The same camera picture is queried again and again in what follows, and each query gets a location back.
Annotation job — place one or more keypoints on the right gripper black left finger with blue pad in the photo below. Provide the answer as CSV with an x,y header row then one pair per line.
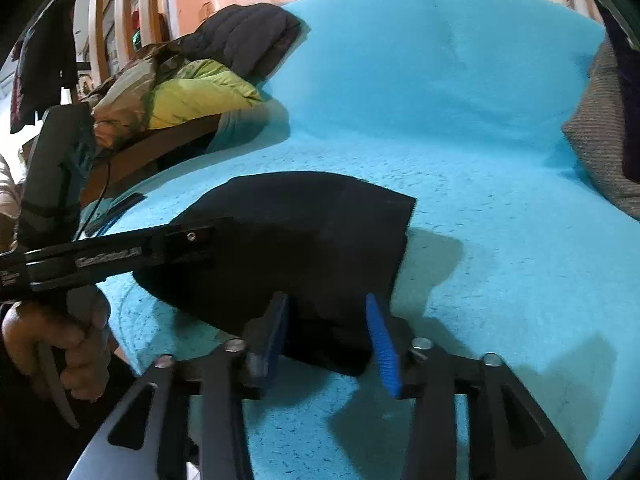
x,y
145,436

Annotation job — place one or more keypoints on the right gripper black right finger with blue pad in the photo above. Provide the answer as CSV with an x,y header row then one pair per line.
x,y
509,437

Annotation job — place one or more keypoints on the black pants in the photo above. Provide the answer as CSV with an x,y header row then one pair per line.
x,y
325,240

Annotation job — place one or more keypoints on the person's left hand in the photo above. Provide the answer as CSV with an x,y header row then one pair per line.
x,y
86,351

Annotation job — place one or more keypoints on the olive brown jacket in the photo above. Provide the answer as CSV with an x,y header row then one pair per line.
x,y
121,106

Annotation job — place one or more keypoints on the dark hanging garment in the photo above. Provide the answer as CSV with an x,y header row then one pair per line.
x,y
46,65

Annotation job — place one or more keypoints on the lime green puffer jacket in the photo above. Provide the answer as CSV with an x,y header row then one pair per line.
x,y
202,88

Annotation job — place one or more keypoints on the dark quilted puffer jacket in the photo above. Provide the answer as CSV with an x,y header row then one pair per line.
x,y
249,40

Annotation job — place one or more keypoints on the grey woven cushion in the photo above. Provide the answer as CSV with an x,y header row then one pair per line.
x,y
596,131

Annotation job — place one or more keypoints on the dark purple velvet cushion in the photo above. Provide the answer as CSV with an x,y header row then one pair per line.
x,y
628,68

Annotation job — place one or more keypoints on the wooden shelf frame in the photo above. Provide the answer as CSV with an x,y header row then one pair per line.
x,y
108,32

